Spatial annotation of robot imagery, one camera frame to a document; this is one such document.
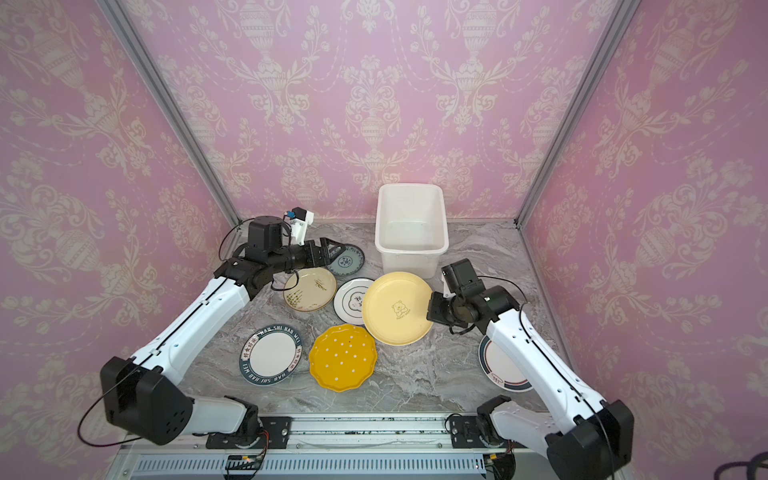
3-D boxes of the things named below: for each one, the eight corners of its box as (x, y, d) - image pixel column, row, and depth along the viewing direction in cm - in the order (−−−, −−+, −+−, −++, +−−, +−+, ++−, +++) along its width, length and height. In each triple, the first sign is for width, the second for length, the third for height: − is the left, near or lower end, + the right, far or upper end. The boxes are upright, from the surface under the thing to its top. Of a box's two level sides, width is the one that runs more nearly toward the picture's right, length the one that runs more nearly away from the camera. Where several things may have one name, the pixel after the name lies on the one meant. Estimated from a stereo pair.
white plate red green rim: (508, 405, 80) (511, 403, 79) (466, 350, 90) (468, 347, 88) (529, 389, 83) (532, 387, 81) (486, 337, 92) (488, 334, 91)
